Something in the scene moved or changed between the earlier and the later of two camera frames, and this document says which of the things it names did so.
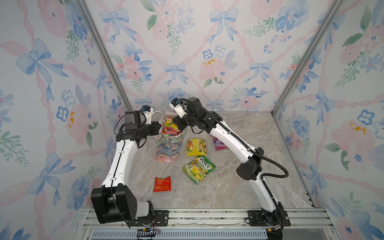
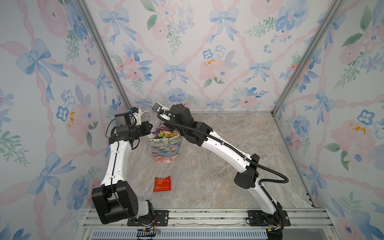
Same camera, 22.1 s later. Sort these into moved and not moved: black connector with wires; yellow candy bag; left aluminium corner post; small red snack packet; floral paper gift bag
Moved: floral paper gift bag; yellow candy bag
Not moved: left aluminium corner post; black connector with wires; small red snack packet
